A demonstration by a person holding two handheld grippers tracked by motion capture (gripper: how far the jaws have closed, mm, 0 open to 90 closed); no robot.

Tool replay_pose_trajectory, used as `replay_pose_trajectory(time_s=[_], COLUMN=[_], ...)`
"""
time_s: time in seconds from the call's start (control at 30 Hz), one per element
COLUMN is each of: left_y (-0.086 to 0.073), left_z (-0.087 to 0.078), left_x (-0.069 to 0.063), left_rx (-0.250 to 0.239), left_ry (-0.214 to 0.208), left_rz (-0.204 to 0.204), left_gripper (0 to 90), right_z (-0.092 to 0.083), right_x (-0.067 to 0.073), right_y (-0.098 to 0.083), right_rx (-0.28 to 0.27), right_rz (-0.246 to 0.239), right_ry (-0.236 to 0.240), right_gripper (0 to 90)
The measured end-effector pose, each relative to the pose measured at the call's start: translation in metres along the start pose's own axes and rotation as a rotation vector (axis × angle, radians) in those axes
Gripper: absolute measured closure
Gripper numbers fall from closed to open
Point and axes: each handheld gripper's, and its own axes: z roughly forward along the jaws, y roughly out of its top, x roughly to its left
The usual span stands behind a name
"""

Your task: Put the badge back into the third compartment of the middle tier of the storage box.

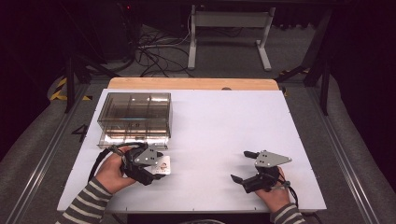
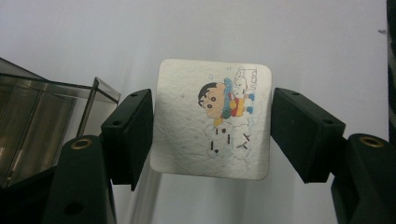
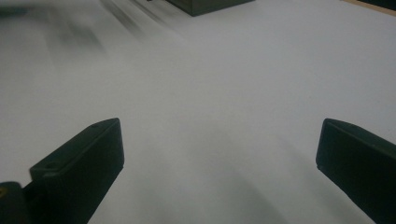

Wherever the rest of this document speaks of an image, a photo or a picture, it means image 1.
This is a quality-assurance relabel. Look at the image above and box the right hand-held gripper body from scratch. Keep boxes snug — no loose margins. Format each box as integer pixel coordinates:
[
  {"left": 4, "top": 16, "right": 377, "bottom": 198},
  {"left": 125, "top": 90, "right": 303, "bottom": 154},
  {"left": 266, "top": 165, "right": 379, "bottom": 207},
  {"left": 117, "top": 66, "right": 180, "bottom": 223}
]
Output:
[{"left": 241, "top": 149, "right": 293, "bottom": 194}]

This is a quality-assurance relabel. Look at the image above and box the white metal table frame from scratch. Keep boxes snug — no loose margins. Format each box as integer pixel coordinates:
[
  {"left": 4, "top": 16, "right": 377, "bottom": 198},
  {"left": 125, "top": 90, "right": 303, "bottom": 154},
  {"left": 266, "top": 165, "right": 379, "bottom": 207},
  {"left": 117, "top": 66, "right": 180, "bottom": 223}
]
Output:
[{"left": 187, "top": 4, "right": 276, "bottom": 72}]

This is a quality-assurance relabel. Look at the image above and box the clear smoky drawer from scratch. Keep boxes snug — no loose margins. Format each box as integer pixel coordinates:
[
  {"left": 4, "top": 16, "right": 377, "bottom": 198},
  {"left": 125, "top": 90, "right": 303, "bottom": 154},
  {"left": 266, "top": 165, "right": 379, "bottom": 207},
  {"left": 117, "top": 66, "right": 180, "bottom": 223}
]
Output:
[{"left": 97, "top": 133, "right": 170, "bottom": 150}]

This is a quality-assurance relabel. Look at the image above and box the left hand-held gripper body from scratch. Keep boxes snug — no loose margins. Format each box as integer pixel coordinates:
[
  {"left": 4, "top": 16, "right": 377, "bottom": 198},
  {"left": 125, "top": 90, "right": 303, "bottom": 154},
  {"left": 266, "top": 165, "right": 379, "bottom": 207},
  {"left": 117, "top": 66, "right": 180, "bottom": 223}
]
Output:
[{"left": 120, "top": 147, "right": 164, "bottom": 187}]

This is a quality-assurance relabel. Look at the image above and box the black equipment case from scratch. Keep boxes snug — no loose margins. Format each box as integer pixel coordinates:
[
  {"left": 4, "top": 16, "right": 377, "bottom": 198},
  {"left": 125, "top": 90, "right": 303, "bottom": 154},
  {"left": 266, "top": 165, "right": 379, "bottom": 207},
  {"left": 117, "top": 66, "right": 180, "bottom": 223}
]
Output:
[{"left": 88, "top": 0, "right": 138, "bottom": 61}]

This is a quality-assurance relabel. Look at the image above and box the yellow black hazard tape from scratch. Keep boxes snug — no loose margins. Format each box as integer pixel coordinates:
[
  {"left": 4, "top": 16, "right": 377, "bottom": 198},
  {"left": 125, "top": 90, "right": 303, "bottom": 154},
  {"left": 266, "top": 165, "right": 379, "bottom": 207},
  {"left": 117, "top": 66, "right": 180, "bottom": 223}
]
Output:
[{"left": 49, "top": 77, "right": 93, "bottom": 102}]

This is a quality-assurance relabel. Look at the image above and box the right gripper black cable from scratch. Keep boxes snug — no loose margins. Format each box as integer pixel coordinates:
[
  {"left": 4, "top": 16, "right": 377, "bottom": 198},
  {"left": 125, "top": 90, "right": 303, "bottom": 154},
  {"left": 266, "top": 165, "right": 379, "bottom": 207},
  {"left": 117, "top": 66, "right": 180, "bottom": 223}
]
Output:
[{"left": 274, "top": 173, "right": 300, "bottom": 208}]

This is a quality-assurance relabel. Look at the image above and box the white picture card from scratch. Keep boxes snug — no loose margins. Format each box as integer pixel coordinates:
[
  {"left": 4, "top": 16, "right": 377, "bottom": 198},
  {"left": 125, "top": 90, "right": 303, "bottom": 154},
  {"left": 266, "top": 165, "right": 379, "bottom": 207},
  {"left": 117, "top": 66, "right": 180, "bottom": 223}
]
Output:
[{"left": 146, "top": 155, "right": 172, "bottom": 176}]

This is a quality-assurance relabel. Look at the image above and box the black metal stand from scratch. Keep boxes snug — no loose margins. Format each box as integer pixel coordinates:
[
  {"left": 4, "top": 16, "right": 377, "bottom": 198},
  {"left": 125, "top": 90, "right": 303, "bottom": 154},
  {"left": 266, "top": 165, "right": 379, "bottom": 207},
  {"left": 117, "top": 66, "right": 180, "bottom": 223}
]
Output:
[
  {"left": 275, "top": 8, "right": 333, "bottom": 117},
  {"left": 64, "top": 54, "right": 110, "bottom": 114}
]

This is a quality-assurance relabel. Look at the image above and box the clear smoky drawer organizer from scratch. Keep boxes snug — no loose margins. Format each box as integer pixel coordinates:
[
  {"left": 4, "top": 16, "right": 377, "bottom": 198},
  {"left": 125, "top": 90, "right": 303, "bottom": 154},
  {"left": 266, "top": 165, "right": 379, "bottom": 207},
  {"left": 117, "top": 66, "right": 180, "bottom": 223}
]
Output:
[{"left": 96, "top": 91, "right": 173, "bottom": 139}]

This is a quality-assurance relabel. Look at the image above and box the person's left hand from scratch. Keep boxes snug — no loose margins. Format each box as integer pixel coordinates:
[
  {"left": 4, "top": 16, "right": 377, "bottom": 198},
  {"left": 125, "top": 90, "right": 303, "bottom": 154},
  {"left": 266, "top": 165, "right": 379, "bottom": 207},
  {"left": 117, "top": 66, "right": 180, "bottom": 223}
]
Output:
[{"left": 94, "top": 146, "right": 136, "bottom": 195}]

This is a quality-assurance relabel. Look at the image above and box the person's right hand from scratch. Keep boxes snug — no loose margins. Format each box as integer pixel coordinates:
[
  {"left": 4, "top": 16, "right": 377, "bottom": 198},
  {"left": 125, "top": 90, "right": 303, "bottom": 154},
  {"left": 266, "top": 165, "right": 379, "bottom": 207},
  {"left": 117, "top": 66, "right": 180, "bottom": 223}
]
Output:
[{"left": 255, "top": 166, "right": 291, "bottom": 214}]

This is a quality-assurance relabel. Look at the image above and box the aluminium floor rail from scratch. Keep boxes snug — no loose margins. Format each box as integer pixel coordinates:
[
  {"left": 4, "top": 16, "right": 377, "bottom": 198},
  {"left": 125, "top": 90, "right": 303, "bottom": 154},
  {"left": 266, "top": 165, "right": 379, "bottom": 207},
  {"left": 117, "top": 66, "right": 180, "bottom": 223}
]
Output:
[
  {"left": 306, "top": 87, "right": 380, "bottom": 224},
  {"left": 6, "top": 83, "right": 92, "bottom": 224}
]

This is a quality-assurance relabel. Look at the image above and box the tangle of floor cables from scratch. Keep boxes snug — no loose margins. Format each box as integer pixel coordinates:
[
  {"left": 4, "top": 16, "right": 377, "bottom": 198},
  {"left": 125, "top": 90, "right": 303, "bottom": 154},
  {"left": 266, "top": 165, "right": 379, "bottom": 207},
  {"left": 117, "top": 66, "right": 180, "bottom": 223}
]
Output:
[{"left": 134, "top": 13, "right": 194, "bottom": 78}]

